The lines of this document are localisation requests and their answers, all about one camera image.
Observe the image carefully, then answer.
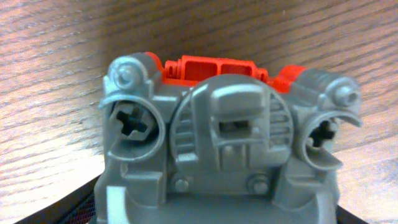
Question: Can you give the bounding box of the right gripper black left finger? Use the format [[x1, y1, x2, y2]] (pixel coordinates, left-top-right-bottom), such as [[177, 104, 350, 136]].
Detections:
[[16, 179, 98, 224]]

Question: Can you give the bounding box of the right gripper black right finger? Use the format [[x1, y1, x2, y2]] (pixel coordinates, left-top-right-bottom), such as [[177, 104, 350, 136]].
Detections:
[[336, 206, 369, 224]]

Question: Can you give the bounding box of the red grey toy truck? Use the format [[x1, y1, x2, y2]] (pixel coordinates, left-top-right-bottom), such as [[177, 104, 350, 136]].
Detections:
[[94, 52, 362, 224]]

